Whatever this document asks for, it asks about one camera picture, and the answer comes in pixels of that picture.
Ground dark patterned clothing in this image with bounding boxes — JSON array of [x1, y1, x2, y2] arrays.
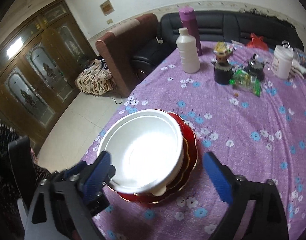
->
[[0, 119, 52, 240]]

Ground brown armchair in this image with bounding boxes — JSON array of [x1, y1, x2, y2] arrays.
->
[[95, 13, 160, 98]]

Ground purple thermos flask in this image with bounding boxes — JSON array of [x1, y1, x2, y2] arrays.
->
[[178, 7, 203, 56]]

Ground dark wooden glass cabinet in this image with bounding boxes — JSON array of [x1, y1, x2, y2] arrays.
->
[[0, 0, 97, 155]]

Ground red plastic plate white sticker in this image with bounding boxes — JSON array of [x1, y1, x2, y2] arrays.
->
[[133, 130, 191, 198]]

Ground patterned blanket bundle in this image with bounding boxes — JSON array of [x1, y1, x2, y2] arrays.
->
[[75, 59, 117, 97]]

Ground purple floral tablecloth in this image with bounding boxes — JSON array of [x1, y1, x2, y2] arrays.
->
[[84, 40, 306, 240]]

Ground white plastic jar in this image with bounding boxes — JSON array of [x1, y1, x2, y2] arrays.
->
[[272, 41, 293, 80]]

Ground black leather sofa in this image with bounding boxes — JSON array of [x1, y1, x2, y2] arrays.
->
[[132, 11, 305, 80]]

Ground red plastic bag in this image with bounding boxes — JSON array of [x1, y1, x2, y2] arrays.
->
[[246, 33, 268, 52]]

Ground black round device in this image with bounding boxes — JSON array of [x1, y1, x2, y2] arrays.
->
[[244, 54, 265, 80]]

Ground cream ribbed plastic bowl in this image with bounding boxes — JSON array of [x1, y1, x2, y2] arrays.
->
[[147, 184, 167, 197]]

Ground white plastic bottle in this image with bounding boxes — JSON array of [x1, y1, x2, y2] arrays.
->
[[176, 27, 201, 74]]

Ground white work gloves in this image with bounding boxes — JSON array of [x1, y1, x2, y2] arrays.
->
[[290, 60, 306, 77]]

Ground green snack packet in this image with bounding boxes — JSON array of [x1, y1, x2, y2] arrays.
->
[[229, 69, 262, 97]]

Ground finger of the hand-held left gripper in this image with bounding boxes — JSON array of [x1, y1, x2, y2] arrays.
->
[[87, 166, 116, 217], [52, 161, 88, 183]]

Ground clear printed plastic bag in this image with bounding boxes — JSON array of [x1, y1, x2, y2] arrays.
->
[[293, 47, 306, 64]]

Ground white foam bowl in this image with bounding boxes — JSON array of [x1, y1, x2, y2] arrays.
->
[[96, 109, 185, 196]]

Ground small yellow wall plaque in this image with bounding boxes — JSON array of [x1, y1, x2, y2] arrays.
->
[[100, 0, 115, 15]]

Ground small dark jar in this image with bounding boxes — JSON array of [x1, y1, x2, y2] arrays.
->
[[213, 50, 233, 84]]

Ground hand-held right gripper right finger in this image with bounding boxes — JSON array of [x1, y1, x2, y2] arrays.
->
[[203, 151, 290, 240]]

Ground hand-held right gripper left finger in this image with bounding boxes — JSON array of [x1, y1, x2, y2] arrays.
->
[[24, 152, 111, 240]]

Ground red plastic plate gold print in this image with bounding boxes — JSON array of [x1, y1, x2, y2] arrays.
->
[[117, 109, 200, 204]]

